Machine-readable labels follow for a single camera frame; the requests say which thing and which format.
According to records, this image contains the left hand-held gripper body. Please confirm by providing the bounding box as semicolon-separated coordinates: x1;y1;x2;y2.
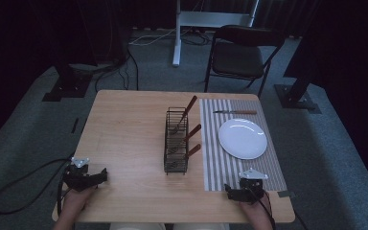
62;156;94;193

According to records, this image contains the grey striped placemat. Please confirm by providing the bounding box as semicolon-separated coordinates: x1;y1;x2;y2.
198;98;288;193

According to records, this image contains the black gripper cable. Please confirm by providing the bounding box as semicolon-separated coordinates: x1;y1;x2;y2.
248;186;278;230
0;157;75;216

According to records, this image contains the black marker pen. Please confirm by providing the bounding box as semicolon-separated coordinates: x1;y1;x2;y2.
70;117;80;135

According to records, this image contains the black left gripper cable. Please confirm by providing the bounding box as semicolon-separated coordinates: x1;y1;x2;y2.
0;157;75;216

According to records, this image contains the wooden handled fork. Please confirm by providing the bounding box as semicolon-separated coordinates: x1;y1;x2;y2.
167;143;202;170
171;95;198;135
167;124;202;155

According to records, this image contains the white floor cable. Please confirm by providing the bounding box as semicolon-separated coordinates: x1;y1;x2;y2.
127;28;177;47

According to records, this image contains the white metal desk frame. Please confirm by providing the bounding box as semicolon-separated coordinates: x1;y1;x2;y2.
172;0;261;67

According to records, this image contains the black stand with base plate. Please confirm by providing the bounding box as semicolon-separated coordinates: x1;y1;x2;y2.
41;61;94;103
273;32;323;115

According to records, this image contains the wooden handled knife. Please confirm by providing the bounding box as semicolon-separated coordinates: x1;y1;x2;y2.
212;109;258;116

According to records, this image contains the grey tape piece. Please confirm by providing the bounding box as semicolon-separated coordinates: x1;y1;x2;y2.
277;190;296;199

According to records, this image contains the black wire cutlery rack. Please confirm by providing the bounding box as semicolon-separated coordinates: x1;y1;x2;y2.
163;106;190;176

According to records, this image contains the person's left hand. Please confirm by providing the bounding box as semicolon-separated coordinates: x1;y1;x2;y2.
59;186;98;222

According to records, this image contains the black folding chair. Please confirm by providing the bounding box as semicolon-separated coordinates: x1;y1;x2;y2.
203;24;286;99

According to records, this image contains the white round plate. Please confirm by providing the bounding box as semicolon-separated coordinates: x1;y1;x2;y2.
218;118;268;161

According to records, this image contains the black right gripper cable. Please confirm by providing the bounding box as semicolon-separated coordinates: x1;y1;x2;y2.
248;186;278;230

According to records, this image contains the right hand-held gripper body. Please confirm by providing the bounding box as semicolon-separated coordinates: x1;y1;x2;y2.
235;168;269;204

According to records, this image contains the black floor cable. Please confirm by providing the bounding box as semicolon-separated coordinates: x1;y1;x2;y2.
94;47;140;92

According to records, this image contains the person's right hand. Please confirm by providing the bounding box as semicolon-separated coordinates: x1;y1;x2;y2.
239;191;274;225

